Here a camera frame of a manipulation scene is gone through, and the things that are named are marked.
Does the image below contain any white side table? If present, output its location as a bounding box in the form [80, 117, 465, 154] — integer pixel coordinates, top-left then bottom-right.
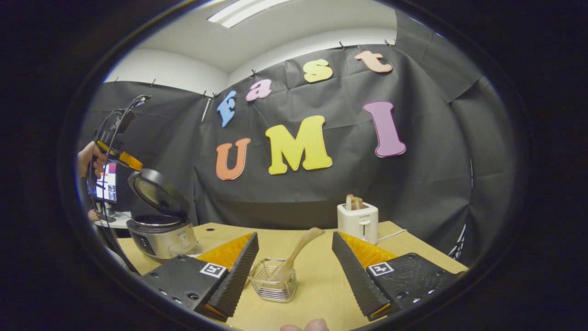
[94, 211, 134, 229]

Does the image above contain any wooden spoon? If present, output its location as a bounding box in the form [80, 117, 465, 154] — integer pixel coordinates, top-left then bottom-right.
[269, 227, 325, 283]

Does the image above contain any ceiling light panel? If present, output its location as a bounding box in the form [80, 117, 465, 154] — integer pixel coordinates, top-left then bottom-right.
[208, 0, 294, 28]

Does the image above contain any black silver rice cooker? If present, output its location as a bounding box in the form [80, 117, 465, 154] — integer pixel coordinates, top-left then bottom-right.
[126, 168, 199, 262]

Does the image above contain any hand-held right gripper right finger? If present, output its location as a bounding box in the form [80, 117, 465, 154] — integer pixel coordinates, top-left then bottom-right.
[332, 231, 467, 321]

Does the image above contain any metal wire chopstick holder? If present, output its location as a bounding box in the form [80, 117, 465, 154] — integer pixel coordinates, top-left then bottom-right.
[249, 257, 298, 303]

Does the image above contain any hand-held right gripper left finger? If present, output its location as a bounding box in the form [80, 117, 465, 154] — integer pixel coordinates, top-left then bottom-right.
[138, 232, 259, 322]

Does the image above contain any black backdrop cloth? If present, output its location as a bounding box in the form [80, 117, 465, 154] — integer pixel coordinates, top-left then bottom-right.
[78, 9, 517, 267]

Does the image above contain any computer monitor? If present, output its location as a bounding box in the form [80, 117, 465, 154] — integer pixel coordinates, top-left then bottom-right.
[86, 161, 118, 204]

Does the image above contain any white toaster cable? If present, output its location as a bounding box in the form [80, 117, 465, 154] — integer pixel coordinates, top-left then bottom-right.
[377, 228, 407, 242]

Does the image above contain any white toaster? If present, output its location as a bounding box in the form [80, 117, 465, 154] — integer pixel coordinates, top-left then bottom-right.
[337, 202, 379, 245]

